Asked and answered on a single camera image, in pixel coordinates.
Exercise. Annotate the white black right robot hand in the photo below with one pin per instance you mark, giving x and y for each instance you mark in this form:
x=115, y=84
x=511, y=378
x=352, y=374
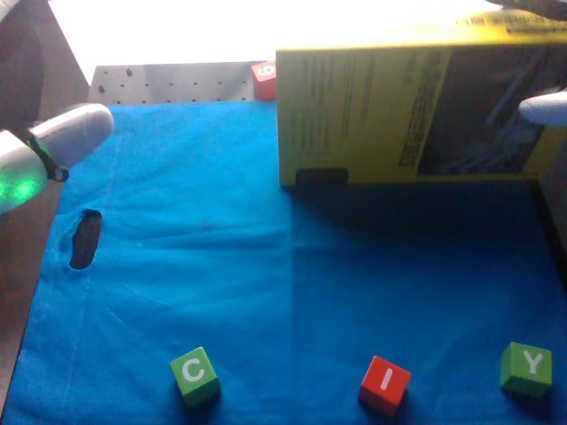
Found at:
x=545, y=110

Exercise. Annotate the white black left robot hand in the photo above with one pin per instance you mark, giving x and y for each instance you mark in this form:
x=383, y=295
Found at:
x=75, y=133

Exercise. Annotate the yellow cardboard box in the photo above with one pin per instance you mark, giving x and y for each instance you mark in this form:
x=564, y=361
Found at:
x=354, y=110

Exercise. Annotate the perforated grey metal plate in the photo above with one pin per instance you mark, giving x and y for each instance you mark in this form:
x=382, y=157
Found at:
x=177, y=82

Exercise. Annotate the red number six block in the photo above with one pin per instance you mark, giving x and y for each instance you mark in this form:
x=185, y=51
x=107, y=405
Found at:
x=265, y=86

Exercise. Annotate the blue table cloth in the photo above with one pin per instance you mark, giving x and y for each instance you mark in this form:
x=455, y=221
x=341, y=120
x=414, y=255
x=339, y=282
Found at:
x=221, y=265

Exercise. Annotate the green letter Y block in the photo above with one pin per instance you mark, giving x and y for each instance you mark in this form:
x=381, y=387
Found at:
x=527, y=369

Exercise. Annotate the green letter C block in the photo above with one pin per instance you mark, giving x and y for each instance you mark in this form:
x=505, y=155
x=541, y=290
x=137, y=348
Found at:
x=195, y=376

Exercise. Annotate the red letter I block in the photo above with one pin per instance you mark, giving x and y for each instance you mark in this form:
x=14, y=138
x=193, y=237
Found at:
x=384, y=385

